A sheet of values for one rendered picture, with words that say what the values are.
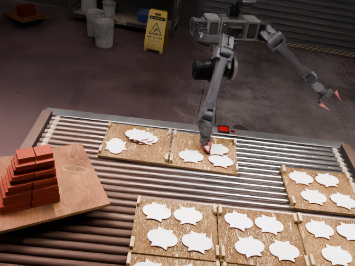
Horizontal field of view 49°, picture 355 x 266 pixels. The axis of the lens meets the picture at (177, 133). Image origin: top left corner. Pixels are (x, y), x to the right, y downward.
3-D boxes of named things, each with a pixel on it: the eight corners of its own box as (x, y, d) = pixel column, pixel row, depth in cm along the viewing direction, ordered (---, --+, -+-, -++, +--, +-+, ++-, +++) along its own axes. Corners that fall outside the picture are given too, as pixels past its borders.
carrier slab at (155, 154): (109, 124, 259) (109, 122, 258) (171, 132, 260) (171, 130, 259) (97, 157, 230) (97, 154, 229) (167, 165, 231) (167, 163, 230)
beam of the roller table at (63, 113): (47, 114, 272) (47, 107, 268) (341, 148, 280) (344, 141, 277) (44, 121, 265) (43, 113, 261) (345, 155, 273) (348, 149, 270)
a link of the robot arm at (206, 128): (213, 112, 237) (201, 108, 233) (220, 120, 227) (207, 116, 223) (206, 129, 241) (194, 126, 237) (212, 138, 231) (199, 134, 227)
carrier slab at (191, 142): (173, 133, 260) (174, 131, 259) (234, 142, 260) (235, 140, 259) (168, 166, 231) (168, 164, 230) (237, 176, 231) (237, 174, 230)
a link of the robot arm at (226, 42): (239, 36, 230) (225, 31, 226) (232, 59, 232) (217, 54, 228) (208, 36, 271) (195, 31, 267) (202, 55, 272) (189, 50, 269)
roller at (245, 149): (48, 128, 255) (48, 122, 253) (341, 161, 263) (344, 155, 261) (46, 132, 251) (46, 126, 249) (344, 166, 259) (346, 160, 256)
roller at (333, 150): (53, 120, 264) (53, 114, 261) (337, 152, 272) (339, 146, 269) (51, 124, 260) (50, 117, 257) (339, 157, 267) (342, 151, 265)
